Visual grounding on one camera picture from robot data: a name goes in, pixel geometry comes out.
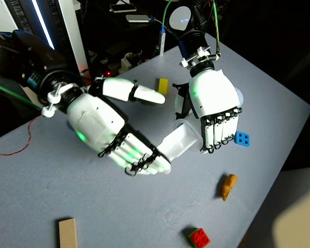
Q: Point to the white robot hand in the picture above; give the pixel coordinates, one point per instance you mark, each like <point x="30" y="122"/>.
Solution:
<point x="214" y="93"/>
<point x="93" y="121"/>

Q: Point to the white plastic cup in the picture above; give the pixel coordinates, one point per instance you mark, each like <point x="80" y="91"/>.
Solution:
<point x="174" y="146"/>

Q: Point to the yellow toy block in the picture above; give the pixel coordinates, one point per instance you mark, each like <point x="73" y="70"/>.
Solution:
<point x="163" y="85"/>

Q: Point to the blue block with four holes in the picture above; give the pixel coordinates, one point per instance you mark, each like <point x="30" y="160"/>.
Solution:
<point x="242" y="138"/>

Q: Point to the white usb adapter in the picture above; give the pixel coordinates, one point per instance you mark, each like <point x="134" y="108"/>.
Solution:
<point x="162" y="41"/>

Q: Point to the brown toy fried chicken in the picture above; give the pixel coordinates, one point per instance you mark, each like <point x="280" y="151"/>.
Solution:
<point x="228" y="186"/>

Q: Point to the white computer case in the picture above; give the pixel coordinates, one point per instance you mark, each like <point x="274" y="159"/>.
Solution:
<point x="67" y="25"/>

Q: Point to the grey power bank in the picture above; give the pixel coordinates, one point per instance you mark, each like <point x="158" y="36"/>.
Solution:
<point x="137" y="18"/>

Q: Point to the wooden plank block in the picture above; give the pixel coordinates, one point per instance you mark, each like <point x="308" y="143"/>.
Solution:
<point x="68" y="233"/>

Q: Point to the smartphone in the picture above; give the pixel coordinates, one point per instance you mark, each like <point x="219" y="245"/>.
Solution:
<point x="122" y="8"/>

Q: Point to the green toy brick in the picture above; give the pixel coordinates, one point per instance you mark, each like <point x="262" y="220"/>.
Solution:
<point x="192" y="232"/>

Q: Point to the red toy brick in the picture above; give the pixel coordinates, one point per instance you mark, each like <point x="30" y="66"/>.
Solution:
<point x="200" y="238"/>

